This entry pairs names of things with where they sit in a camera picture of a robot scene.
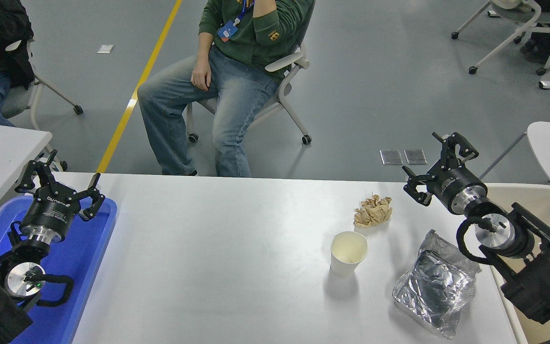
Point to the metal floor outlet plate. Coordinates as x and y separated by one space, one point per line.
391 157
415 156

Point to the blue ID badge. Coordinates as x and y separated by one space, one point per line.
227 31

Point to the blue plastic tray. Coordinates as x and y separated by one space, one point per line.
79 267

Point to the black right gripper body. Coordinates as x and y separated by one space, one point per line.
451 184

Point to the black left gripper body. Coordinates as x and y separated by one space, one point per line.
50 210

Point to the white paper cup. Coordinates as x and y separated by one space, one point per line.
349 253

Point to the silver foil tray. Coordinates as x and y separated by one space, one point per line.
435 286

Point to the person's right hand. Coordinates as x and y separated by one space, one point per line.
201 74

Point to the white frame office chair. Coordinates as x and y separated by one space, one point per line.
533 16
17 100
287 62

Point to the crumpled tan paper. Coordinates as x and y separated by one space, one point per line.
373 212

